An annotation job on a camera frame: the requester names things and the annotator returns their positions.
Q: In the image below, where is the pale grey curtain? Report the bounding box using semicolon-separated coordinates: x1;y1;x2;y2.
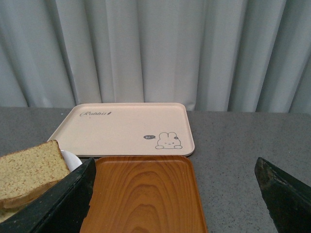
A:
0;0;311;113

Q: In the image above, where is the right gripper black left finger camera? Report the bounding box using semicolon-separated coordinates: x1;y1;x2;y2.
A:
0;158;96;233

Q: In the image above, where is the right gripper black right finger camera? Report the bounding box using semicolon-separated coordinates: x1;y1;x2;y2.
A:
255;157;311;233

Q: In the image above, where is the beige rabbit tray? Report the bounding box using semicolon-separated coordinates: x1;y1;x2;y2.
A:
50;103;195;157

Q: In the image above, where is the white round plate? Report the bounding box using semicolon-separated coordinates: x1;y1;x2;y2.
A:
61;150;82;172

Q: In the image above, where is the toast slice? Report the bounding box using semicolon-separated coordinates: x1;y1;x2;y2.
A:
0;140;70;209
0;203;28;222

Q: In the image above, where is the orange wooden tray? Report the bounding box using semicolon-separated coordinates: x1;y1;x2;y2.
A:
81;156;207;233

